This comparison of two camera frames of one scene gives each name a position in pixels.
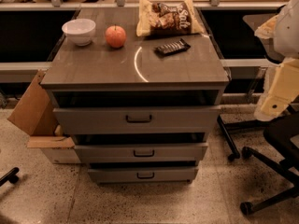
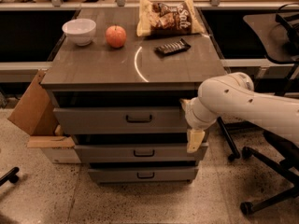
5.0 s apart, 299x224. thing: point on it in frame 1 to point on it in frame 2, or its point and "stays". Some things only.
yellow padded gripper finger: (284, 90) to (194, 138)
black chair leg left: (10, 176) stays
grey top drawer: (135, 119) stays
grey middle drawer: (135, 152) stays
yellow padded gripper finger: (267, 30) to (185, 103)
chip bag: (166, 19) stays
